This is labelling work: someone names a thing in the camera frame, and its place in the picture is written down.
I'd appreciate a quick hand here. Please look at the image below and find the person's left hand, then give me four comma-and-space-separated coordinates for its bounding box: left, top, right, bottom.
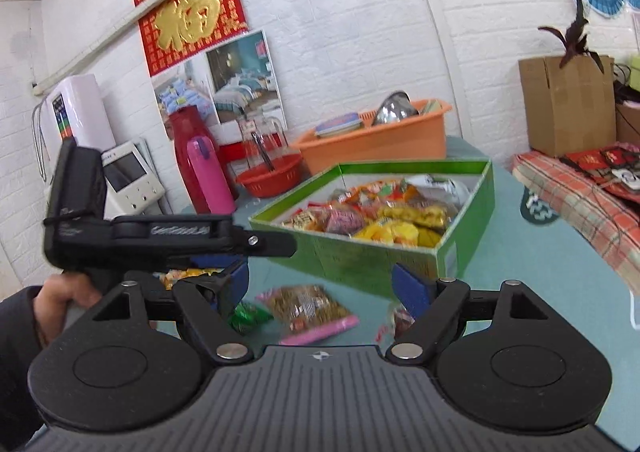
32, 272, 102, 348

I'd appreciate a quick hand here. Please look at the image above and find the dark sleeve forearm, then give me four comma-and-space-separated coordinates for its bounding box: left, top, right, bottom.
0, 286, 42, 451

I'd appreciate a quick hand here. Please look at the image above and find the small green candy pack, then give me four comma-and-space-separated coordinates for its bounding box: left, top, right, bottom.
228, 301, 273, 336

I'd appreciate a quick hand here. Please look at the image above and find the red fu calendar poster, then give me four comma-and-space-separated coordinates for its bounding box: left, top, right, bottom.
139, 0, 286, 145

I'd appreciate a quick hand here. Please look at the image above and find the yellow chip bag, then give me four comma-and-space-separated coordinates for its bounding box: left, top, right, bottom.
354, 219, 442, 248

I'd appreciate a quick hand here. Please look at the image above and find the green cardboard box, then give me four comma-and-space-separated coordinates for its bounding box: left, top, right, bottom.
250, 159, 495, 297

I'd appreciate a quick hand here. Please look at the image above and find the dark red thermos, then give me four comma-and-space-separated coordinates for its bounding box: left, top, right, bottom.
169, 106, 238, 215

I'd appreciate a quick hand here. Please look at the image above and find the teal printed tablecloth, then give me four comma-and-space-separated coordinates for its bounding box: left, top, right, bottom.
150, 135, 640, 450

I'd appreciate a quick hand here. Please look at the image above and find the white water purifier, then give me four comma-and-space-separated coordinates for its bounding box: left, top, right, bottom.
40, 74, 116, 165

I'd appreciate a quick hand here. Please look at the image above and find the sunflower seed pack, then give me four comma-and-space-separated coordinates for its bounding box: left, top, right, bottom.
256, 284, 360, 347

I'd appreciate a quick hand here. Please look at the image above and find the blue lidded container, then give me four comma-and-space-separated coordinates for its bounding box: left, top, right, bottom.
314, 112, 363, 139

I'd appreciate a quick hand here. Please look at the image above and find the white snack bag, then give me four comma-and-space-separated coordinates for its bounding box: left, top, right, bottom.
407, 175, 471, 208

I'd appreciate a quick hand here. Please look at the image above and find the small walnut date pack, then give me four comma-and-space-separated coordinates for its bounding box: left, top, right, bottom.
374, 302, 414, 347

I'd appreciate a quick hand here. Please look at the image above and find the clear glass pitcher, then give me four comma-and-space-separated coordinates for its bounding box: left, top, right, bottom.
238, 114, 288, 171

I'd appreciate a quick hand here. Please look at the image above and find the steel bowl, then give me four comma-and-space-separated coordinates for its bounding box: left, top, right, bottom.
372, 91, 419, 126

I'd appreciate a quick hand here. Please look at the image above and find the small brown cardboard box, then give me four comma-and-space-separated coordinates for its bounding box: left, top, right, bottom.
616, 100, 640, 146

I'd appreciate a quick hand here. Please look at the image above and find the Danco Galette cookie pack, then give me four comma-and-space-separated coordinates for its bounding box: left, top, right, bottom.
155, 268, 220, 290

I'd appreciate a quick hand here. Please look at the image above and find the white appliance with screen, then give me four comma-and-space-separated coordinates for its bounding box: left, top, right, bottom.
102, 142, 165, 219

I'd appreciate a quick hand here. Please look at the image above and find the dark purple plant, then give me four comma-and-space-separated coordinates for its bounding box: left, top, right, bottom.
538, 0, 604, 74

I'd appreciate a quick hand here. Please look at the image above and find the pink floral cloth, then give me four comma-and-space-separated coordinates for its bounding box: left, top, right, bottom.
512, 151, 639, 295

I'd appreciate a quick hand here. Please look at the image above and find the pink thermos bottle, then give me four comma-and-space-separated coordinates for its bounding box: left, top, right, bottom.
186, 137, 235, 216

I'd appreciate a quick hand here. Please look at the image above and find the red plastic basket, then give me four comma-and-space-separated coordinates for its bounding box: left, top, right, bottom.
236, 154, 303, 198

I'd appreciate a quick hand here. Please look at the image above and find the orange plastic basin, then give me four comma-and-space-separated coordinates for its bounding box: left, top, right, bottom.
290, 100, 452, 175

